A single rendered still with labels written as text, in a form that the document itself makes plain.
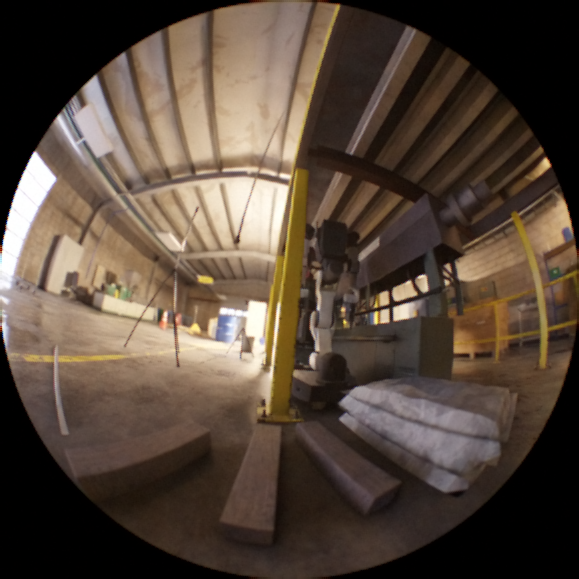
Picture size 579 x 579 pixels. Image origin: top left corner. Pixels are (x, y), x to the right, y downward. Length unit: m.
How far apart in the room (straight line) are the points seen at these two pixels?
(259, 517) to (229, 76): 5.84
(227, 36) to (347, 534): 6.04
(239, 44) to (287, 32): 1.07
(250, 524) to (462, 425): 0.52
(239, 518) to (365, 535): 0.26
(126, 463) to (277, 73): 5.54
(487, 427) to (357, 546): 0.39
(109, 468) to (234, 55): 5.73
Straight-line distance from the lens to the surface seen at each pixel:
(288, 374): 0.91
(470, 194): 1.39
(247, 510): 0.41
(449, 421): 0.61
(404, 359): 1.35
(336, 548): 0.48
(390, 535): 0.52
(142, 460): 0.51
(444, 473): 0.65
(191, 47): 5.76
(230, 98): 5.64
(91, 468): 0.50
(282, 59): 5.21
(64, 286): 8.47
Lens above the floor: 0.44
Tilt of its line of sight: 15 degrees up
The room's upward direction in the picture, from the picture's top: 6 degrees clockwise
